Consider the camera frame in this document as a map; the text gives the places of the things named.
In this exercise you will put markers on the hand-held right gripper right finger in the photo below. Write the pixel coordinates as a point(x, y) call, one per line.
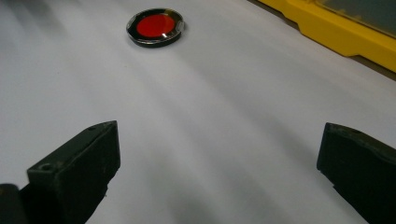
point(358, 165)

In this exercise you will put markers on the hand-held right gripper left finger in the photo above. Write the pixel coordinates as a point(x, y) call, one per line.
point(77, 168)

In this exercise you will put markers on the round black red compact case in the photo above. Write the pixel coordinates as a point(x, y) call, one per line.
point(155, 26)

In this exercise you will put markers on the yellow plastic case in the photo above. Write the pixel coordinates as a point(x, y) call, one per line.
point(342, 31)

